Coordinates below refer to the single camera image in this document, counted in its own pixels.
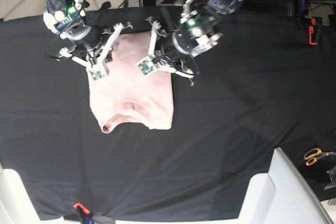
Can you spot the red black clamp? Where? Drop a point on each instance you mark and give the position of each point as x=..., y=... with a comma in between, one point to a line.
x=84, y=215
x=314, y=29

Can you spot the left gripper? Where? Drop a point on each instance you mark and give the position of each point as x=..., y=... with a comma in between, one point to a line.
x=170, y=56

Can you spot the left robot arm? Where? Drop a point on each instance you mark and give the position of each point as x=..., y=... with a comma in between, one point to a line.
x=195, y=33

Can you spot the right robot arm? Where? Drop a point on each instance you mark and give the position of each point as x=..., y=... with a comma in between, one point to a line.
x=61, y=15

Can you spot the orange handled scissors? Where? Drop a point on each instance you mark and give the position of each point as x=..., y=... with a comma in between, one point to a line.
x=316, y=154

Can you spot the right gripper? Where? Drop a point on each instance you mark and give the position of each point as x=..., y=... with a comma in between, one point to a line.
x=92, y=46

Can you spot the red black clamp right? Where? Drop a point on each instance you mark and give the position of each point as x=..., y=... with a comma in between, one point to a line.
x=314, y=29

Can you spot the pink T-shirt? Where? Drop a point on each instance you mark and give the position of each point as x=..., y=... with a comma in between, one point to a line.
x=126, y=95

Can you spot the white container left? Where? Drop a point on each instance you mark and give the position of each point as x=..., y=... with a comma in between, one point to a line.
x=16, y=206

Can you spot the red black clamp bottom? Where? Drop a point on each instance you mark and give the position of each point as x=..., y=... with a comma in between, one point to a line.
x=84, y=215

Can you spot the white container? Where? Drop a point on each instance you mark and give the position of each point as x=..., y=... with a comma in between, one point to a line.
x=16, y=206
x=281, y=195

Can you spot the white container right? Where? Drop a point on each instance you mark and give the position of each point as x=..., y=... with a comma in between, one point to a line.
x=281, y=195

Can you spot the black table cloth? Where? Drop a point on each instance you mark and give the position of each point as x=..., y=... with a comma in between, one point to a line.
x=263, y=86

